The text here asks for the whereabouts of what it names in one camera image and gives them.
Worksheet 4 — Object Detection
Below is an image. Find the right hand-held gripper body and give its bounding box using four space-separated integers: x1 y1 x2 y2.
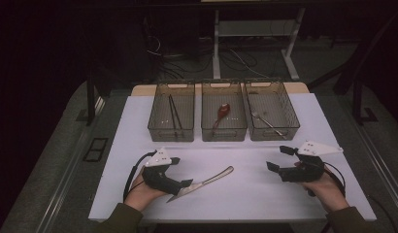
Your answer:
279 140 345 183

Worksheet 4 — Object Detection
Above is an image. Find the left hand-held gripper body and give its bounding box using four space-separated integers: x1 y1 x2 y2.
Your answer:
142 147 183 196

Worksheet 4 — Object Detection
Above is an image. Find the metal fork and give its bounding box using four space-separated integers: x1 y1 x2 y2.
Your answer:
250 111 288 141

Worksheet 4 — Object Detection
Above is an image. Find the brown transparent plastic bin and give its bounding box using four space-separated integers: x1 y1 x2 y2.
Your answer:
147 80 196 143
243 78 301 142
200 79 249 143

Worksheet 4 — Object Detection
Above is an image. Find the black chopstick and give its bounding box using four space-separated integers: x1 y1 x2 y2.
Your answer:
169 94 184 131
168 94 179 138

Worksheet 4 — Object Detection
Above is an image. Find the brown wooden spoon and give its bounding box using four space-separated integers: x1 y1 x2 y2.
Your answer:
211 102 231 131

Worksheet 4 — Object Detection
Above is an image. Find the person's left hand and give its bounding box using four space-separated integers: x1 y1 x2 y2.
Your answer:
123 168 167 213

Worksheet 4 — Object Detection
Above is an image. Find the person's right hand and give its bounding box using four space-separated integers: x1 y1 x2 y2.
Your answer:
293 161 350 213

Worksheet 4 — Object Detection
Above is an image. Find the metal table knife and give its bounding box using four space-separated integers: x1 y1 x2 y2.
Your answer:
166 165 235 204

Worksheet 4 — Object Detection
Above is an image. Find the white table cover sheet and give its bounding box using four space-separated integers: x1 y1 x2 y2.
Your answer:
87 92 378 223

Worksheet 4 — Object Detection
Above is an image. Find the black metal stand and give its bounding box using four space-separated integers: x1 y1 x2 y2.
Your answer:
332 13 380 126

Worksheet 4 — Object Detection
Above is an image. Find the left hand-held gripper cable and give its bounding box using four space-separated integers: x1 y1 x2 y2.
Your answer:
122 150 157 202

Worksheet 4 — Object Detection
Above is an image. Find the hand-held gripper cable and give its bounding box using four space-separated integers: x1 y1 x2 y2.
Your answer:
322 161 347 198
122 150 157 202

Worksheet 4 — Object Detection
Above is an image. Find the right hand-held gripper cable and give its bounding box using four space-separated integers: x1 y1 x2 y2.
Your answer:
322 161 347 198

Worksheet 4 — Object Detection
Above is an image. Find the thin black cable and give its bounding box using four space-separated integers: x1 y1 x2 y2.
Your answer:
368 193 398 233

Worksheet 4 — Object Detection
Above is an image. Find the bundle of floor cables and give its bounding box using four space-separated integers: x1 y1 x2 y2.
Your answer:
145 35 269 81

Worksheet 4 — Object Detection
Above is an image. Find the black metal post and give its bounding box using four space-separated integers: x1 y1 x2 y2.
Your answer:
85 74 97 126

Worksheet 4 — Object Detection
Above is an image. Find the white metal desk frame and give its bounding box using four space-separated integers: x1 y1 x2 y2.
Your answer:
212 8 307 82

